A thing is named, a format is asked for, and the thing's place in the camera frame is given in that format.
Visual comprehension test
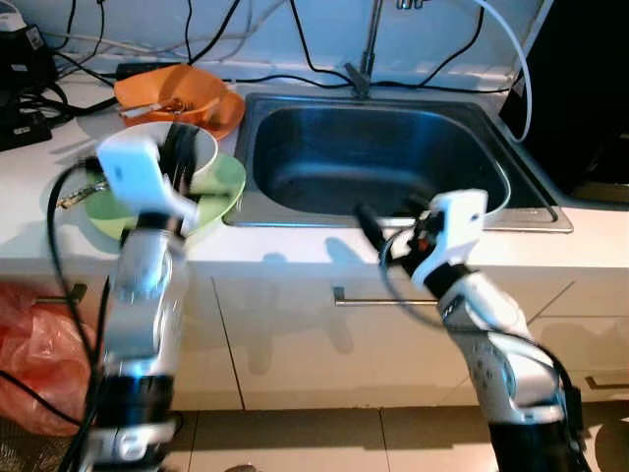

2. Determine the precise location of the black power strip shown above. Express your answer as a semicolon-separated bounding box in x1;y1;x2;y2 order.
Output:
0;108;55;151

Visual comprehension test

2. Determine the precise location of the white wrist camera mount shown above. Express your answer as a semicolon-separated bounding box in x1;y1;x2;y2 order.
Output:
410;189;489;289
96;133;200;225

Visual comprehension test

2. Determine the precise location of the stainless steel sink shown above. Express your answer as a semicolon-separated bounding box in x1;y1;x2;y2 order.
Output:
224;92;575;235

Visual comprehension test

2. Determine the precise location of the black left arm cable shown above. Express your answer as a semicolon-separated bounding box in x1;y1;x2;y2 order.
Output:
44;157;114;472

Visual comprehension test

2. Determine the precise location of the white bowl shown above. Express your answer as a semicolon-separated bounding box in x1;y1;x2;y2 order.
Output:
102;121;219;188

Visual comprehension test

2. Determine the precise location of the orange bowl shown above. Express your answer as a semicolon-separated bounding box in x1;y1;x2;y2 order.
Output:
114;65;229;126

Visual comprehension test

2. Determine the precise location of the long metal drawer handle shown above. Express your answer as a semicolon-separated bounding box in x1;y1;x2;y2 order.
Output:
332;286;419;308

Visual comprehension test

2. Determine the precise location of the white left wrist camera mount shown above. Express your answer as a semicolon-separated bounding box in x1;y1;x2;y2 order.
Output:
96;133;200;225

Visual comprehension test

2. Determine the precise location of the black power adapter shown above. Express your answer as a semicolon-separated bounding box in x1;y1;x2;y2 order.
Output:
0;25;60;99

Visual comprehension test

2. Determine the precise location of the dark metal faucet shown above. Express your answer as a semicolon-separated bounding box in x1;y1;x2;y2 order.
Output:
344;0;386;99

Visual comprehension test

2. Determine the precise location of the white hose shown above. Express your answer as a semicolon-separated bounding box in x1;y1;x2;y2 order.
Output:
470;0;534;145

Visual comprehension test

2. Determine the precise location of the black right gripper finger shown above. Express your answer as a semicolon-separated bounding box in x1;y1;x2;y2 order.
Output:
354;204;396;255

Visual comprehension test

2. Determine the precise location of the orange plate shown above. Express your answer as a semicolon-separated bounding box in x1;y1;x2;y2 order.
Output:
192;88;247;141

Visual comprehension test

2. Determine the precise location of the light green plate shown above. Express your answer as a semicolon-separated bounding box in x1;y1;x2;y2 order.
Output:
85;152;248;244

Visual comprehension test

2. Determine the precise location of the short metal cabinet handle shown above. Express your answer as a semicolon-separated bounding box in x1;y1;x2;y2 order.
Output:
34;283;89;306
586;374;629;391

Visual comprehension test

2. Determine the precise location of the white kitchen cabinet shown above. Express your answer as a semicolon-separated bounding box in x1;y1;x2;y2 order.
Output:
0;236;629;414

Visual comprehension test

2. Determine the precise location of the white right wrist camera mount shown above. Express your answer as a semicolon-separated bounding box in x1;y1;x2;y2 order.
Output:
410;189;489;289

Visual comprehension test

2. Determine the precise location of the white handled utensil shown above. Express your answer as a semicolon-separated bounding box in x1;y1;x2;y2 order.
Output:
120;96;198;119

